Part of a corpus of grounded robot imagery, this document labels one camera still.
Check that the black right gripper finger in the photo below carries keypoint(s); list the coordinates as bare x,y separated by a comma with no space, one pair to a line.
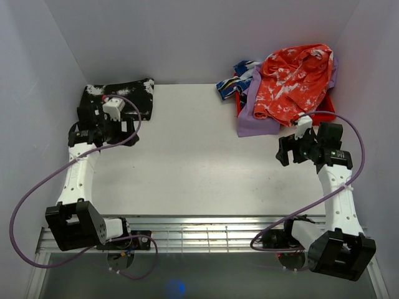
286,143
282,157

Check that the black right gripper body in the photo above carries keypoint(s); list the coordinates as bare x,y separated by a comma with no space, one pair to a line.
303,147

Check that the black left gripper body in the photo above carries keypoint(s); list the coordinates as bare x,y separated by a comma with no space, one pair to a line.
111,131

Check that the black white tie-dye trousers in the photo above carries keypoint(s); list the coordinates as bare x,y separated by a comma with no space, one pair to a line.
138,97

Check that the orange white tie-dye garment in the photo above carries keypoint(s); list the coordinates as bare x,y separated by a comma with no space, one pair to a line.
293,80

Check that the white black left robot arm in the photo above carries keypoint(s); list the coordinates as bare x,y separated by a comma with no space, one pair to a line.
73,220

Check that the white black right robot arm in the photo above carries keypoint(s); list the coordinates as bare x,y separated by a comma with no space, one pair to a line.
342,250

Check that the lilac purple garment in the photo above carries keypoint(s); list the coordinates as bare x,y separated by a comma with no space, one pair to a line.
247,125

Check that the red plastic bin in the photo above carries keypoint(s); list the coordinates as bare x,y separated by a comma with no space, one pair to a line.
324,113

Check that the blue white patterned garment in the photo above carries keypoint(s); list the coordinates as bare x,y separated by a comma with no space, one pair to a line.
240,81

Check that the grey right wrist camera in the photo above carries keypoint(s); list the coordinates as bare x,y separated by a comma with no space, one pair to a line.
302,125

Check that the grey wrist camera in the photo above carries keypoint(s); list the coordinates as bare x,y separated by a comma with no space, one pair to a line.
302,125
113,106

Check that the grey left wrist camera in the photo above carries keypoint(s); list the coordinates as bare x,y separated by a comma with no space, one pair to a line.
113,106

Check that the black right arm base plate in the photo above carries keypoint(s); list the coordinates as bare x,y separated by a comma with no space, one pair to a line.
290,254

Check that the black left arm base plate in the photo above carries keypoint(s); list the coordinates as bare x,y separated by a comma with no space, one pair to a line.
121,254

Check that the aluminium table frame rails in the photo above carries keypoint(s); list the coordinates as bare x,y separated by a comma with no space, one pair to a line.
197,234

